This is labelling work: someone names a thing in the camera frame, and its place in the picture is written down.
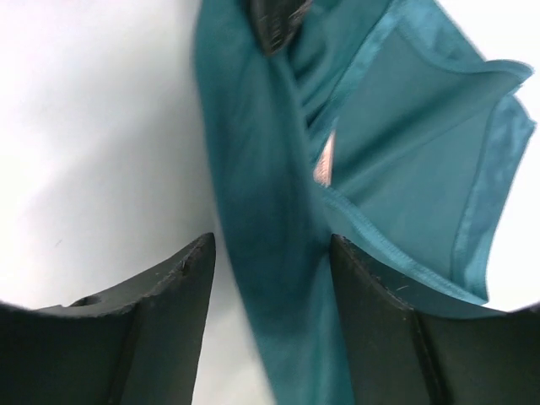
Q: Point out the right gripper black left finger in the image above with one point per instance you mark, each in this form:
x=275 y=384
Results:
x=138 y=342

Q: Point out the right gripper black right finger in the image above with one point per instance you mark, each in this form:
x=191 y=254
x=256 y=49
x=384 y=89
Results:
x=410 y=344

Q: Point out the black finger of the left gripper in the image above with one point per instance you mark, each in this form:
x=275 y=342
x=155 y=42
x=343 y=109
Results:
x=276 y=22

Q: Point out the teal satin napkin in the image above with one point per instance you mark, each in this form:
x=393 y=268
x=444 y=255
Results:
x=429 y=136

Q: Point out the silver metal fork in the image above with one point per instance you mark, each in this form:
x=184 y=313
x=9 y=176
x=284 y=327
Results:
x=322 y=173

